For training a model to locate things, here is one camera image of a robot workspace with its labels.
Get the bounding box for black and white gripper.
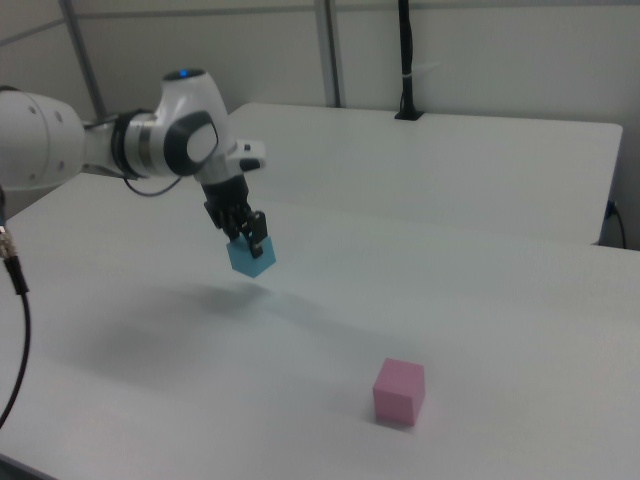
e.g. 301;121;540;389
198;142;269;260

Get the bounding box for blue cube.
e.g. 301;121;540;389
225;234;278;279

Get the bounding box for black pole with table clamp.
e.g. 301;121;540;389
393;0;426;122

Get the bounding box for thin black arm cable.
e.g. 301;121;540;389
122;173;184;198

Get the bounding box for grey metal frame post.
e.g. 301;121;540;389
313;0;347;108

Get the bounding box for thick black cable with connector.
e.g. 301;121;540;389
0;187;33;431

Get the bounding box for pink cube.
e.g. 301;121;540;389
372;356;427;427

